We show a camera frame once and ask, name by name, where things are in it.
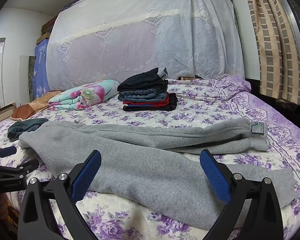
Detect grey fleece pants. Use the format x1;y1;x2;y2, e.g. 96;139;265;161
18;120;297;230

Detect dark green cloth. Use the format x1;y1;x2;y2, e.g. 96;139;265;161
7;118;49;142

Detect marble patterned board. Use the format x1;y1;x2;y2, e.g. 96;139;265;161
19;55;37;103

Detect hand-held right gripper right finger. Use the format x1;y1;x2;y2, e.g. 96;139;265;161
199;149;283;240

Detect bed with purple floral sheet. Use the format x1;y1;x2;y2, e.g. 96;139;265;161
0;74;300;240

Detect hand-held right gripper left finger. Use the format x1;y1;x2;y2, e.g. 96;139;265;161
18;150;102;240

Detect beige checked curtain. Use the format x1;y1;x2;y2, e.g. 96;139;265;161
240;0;300;105

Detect folded red garment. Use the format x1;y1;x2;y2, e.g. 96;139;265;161
122;92;170;107

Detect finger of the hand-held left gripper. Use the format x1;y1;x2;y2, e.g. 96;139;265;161
0;159;40;181
0;146;17;165

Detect folded blue jeans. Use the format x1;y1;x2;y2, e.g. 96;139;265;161
117;89;168;102

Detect orange pillow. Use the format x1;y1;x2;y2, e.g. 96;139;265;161
11;90;63;120

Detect folded black pants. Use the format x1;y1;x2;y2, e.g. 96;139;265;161
117;67;169;93

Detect blue printed cloth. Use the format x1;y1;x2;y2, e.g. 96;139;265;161
32;39;50;100

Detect folded floral blanket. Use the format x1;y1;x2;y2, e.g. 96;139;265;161
48;79;120;111

